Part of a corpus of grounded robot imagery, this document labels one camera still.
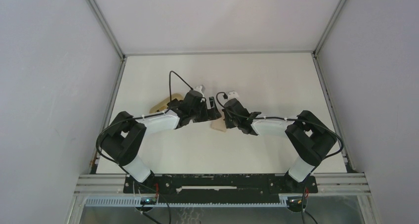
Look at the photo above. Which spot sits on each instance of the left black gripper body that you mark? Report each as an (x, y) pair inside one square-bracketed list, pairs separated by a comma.
[(202, 107)]

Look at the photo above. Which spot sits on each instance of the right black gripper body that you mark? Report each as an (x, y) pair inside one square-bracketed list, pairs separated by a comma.
[(231, 122)]

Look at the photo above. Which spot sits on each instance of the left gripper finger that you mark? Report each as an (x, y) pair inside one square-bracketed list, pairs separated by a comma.
[(207, 115), (212, 105)]

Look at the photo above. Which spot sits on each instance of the beige oval tray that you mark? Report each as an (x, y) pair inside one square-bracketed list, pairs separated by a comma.
[(163, 105)]

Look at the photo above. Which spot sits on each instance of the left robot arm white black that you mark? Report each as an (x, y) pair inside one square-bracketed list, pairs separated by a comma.
[(122, 139)]

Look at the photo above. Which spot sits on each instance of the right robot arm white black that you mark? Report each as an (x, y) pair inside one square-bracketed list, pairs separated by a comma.
[(311, 139)]

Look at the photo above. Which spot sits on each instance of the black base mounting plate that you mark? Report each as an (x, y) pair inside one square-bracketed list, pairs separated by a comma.
[(225, 188)]

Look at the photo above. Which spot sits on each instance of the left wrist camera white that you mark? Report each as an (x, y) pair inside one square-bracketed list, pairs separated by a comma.
[(200, 89)]

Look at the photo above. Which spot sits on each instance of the aluminium frame rail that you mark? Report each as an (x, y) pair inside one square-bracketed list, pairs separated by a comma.
[(329, 184)]

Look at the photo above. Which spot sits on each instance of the white slotted cable duct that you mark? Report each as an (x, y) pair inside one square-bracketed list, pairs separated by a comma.
[(109, 201)]

